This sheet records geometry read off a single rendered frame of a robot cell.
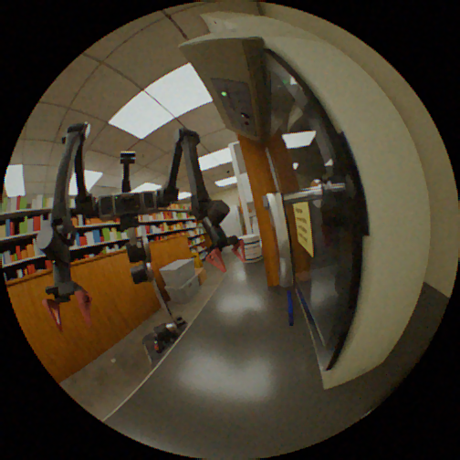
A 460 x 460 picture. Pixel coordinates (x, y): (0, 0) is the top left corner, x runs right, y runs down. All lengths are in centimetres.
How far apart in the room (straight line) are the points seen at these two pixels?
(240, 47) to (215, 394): 49
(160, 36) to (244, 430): 172
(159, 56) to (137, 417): 176
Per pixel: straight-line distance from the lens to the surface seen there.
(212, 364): 31
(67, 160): 56
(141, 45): 152
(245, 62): 26
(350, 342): 16
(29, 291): 194
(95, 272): 198
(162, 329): 138
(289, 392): 26
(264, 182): 45
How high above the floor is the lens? 119
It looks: 3 degrees down
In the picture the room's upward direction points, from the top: 11 degrees counter-clockwise
